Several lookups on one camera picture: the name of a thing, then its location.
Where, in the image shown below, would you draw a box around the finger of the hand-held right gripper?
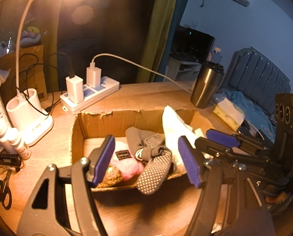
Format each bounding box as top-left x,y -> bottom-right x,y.
206,129 -> 277,156
195,137 -> 279,177

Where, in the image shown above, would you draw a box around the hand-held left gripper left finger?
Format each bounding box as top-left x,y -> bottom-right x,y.
16,135 -> 116,236

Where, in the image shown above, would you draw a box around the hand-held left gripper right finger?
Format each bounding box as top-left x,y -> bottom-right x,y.
178,136 -> 277,236

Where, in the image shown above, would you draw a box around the brown knitted sock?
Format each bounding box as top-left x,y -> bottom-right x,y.
96,166 -> 124,189

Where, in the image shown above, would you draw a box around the pink fluffy sock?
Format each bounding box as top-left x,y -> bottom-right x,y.
110,149 -> 145,180

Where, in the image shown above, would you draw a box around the cardboard box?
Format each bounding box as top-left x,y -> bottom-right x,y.
70,106 -> 226,193

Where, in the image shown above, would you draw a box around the grey dotted sock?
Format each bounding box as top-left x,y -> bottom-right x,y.
136,149 -> 173,195
125,127 -> 165,158

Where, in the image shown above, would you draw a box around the white sock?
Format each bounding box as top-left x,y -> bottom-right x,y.
162,106 -> 199,168

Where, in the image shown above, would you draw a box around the person's right hand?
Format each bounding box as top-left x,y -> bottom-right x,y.
265,192 -> 293,205

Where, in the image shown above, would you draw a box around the tissue box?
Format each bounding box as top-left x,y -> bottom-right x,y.
213,98 -> 245,131

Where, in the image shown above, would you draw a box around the black power bank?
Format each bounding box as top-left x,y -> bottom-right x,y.
238,120 -> 258,134

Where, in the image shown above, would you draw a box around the light blue blanket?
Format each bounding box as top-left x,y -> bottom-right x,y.
224,90 -> 277,142

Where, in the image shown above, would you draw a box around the steel tumbler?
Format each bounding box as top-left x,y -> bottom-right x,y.
190,61 -> 225,109

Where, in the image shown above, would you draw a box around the grey padded headboard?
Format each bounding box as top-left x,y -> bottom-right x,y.
221,46 -> 292,116

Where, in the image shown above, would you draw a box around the white power strip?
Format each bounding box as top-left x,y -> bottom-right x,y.
60,76 -> 120,115

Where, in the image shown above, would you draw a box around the clear water bottle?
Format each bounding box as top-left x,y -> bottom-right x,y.
209,47 -> 223,64

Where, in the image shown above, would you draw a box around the small white bottle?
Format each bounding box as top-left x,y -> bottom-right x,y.
0,118 -> 10,151
6,127 -> 31,161

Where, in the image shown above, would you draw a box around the white desk lamp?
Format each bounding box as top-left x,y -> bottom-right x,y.
4,0 -> 98,147

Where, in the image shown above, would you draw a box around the black tube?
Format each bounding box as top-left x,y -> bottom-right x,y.
0,153 -> 22,167

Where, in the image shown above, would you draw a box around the black television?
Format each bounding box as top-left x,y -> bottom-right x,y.
172,25 -> 216,63

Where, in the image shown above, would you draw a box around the black scissors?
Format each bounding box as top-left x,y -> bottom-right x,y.
0,169 -> 13,210

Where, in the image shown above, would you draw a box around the brown paper bag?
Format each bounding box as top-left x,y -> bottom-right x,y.
0,45 -> 49,102

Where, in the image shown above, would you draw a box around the yellow curtain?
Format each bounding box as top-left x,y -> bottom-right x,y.
136,0 -> 182,83

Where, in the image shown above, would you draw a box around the teal curtain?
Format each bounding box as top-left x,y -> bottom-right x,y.
172,0 -> 195,33

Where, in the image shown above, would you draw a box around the purple plush toy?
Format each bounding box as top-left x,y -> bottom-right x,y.
19,26 -> 43,48

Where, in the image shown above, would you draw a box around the white charger with black cable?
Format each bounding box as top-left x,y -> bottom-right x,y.
65,75 -> 84,104

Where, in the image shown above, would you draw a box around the white charging cable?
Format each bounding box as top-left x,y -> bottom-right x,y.
92,53 -> 194,94

